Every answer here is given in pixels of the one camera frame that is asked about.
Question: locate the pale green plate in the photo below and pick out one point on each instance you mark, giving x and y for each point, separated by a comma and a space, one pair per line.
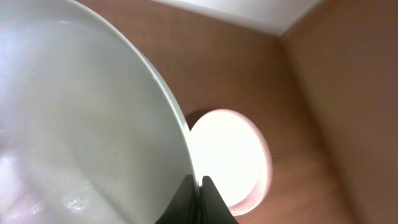
90, 131

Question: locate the pink plate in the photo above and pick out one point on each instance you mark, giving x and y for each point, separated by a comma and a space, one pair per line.
229, 148

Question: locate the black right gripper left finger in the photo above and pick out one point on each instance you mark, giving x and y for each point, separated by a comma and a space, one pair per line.
182, 208

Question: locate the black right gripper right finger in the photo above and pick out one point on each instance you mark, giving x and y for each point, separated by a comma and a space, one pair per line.
212, 207

